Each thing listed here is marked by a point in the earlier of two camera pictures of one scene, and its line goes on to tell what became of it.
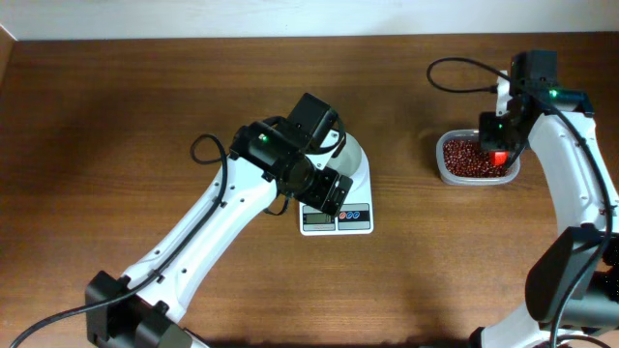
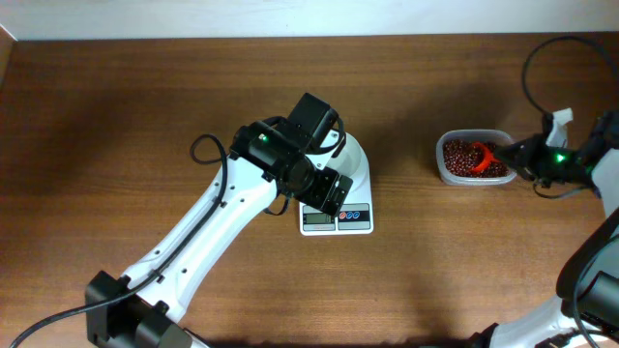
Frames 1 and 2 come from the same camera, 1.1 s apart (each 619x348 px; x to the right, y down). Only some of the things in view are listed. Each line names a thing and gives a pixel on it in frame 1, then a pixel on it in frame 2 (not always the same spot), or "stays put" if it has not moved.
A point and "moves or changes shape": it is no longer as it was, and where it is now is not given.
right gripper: [487, 138] → [527, 148]
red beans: [462, 158] stays put
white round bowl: [353, 163] stays put
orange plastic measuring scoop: [498, 158] moves or changes shape
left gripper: [321, 198] stays put
